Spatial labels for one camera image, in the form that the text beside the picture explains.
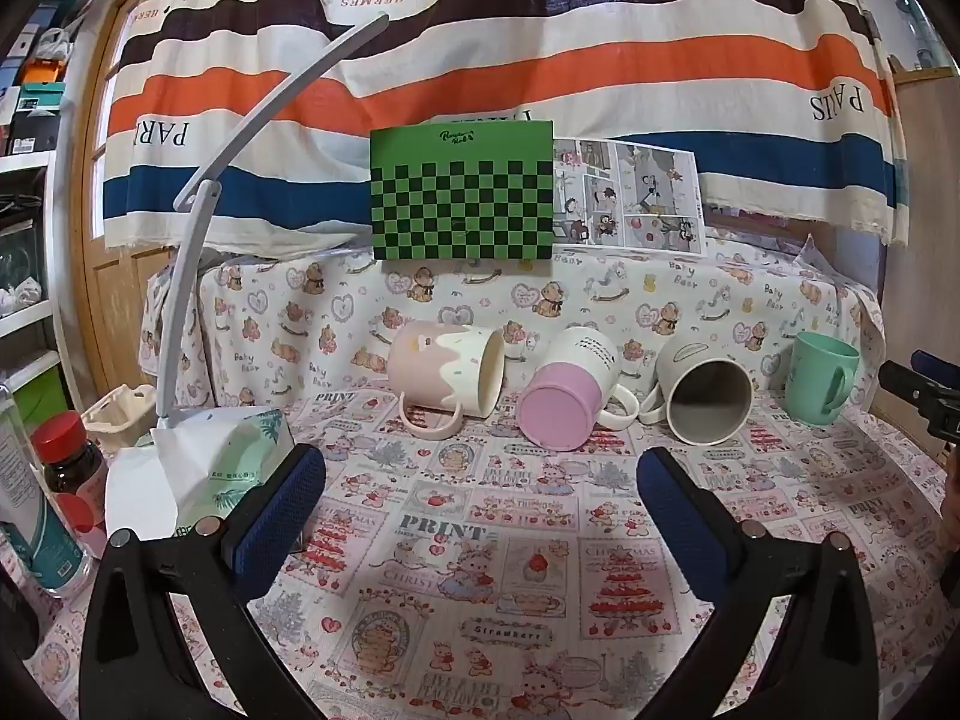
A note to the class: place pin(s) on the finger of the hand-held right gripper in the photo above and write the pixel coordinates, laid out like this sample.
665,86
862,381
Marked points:
911,388

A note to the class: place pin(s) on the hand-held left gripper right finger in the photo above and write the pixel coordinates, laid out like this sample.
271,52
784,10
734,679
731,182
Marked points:
675,517

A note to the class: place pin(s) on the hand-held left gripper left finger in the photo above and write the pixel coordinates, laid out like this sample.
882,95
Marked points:
277,517

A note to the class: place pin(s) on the mint green cup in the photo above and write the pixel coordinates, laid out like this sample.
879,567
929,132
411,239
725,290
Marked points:
814,382

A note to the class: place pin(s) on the green and white tissue pack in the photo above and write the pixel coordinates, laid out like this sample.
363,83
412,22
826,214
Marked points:
232,450

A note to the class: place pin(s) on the grey and white mug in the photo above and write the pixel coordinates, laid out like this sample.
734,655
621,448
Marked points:
690,364

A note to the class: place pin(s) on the white mug with pink base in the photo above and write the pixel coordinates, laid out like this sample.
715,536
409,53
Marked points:
559,405

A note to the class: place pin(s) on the wooden side panel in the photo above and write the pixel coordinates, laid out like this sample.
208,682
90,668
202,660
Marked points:
926,202

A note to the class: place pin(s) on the printed tablecloth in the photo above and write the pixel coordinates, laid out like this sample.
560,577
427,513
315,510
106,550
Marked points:
487,525

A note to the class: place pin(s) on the cream small basket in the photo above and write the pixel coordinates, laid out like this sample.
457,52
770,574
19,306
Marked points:
112,420

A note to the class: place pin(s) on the red lid brown bottle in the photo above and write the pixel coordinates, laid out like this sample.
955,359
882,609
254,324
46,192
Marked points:
67,472

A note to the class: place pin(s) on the pink and cream mug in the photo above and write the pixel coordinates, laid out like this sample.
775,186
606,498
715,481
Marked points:
435,367

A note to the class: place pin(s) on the bear print cloth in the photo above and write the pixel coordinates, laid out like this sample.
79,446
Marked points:
600,292

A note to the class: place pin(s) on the clear bottle with teal label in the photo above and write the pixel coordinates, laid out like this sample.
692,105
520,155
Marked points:
30,532

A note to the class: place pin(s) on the green storage bin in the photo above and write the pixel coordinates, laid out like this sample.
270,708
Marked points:
41,401

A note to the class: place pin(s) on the wooden door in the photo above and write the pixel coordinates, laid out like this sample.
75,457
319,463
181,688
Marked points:
112,300

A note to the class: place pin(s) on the white desk lamp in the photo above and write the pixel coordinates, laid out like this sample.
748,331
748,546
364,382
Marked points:
187,255

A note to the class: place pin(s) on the white shelf unit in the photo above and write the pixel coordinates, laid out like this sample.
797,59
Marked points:
30,330

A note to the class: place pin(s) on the comic picture sheet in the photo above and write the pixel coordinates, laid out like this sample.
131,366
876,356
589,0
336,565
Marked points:
645,195

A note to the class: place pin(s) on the green checkered board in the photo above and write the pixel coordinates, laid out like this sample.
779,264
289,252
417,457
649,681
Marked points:
457,195

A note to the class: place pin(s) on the stack of boxes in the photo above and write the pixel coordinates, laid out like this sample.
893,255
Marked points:
37,82

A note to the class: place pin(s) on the striped curtain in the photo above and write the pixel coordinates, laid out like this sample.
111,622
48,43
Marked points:
525,30

